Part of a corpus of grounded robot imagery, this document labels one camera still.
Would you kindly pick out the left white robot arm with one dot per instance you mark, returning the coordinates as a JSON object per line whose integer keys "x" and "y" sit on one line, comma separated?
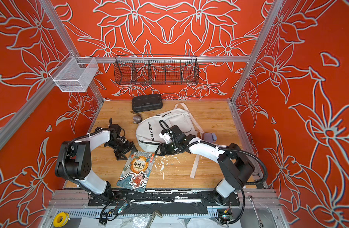
{"x": 74, "y": 161}

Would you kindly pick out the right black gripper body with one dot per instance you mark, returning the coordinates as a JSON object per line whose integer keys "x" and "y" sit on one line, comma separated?
{"x": 169, "y": 148}

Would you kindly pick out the green history comic book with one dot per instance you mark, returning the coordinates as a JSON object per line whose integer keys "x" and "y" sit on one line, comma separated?
{"x": 152, "y": 142}

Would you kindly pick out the purple glasses case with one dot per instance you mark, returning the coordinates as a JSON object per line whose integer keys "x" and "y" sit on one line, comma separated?
{"x": 210, "y": 137}

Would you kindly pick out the small green circuit board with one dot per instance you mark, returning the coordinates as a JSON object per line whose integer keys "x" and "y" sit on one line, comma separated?
{"x": 225, "y": 218}

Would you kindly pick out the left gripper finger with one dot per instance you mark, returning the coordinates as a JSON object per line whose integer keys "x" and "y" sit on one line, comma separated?
{"x": 120, "y": 155}
{"x": 130, "y": 147}

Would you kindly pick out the white wire mesh basket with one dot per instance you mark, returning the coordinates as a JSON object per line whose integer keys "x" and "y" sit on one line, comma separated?
{"x": 74, "y": 74}

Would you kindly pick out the metal pipe elbow fitting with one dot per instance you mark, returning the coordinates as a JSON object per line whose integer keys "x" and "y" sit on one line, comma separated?
{"x": 137, "y": 119}

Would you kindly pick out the red cartoon story book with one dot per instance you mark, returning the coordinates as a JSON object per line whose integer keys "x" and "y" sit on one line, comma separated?
{"x": 136, "y": 172}

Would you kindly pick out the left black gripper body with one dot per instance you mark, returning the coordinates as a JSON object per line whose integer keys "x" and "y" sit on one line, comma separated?
{"x": 120, "y": 147}

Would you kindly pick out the steel wrench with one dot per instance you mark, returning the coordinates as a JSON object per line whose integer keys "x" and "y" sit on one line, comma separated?
{"x": 260, "y": 223}

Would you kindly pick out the black plastic case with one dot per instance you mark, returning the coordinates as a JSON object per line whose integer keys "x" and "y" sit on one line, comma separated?
{"x": 147, "y": 103}

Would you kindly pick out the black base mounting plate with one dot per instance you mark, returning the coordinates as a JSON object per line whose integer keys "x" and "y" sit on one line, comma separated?
{"x": 156, "y": 196}

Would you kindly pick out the yellow tape roll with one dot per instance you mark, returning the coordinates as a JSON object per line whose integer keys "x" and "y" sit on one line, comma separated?
{"x": 61, "y": 219}

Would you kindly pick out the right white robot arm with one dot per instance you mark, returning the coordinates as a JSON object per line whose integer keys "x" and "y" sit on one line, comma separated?
{"x": 235, "y": 164}

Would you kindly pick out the black wire wall basket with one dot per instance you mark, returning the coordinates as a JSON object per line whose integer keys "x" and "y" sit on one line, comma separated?
{"x": 156, "y": 70}

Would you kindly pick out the white student backpack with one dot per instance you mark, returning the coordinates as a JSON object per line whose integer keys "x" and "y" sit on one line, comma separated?
{"x": 150, "y": 129}

